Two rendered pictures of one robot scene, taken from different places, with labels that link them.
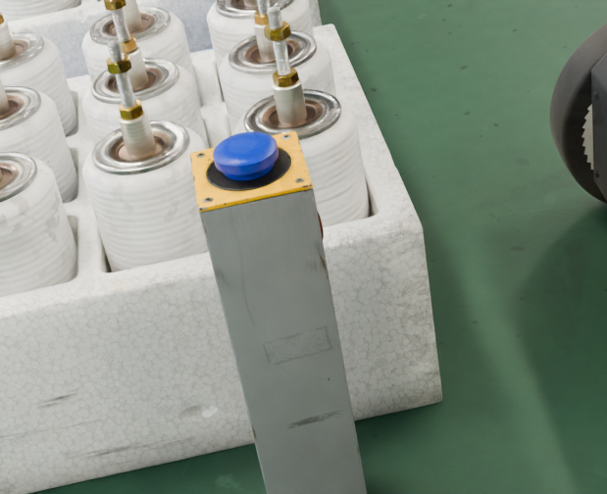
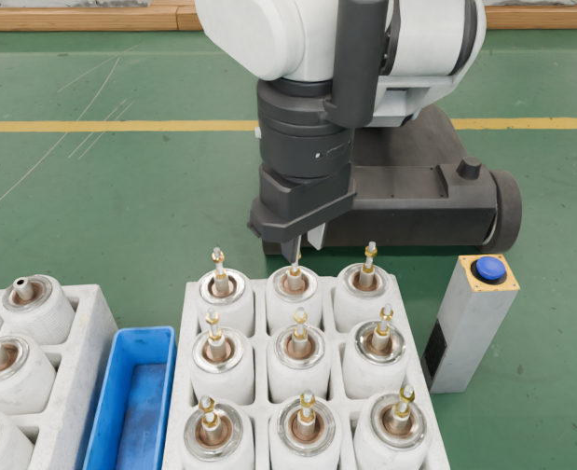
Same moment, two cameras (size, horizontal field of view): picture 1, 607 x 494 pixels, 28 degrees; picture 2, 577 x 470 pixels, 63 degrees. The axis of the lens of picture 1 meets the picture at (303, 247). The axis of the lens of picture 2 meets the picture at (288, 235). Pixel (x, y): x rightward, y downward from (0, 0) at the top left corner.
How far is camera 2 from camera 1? 109 cm
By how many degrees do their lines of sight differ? 67
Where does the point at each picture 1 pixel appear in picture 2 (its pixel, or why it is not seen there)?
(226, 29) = (242, 305)
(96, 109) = (321, 367)
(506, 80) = (150, 265)
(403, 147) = not seen: hidden behind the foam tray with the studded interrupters
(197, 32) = (89, 366)
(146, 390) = not seen: hidden behind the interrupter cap
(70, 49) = (64, 449)
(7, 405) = not seen: outside the picture
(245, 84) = (318, 299)
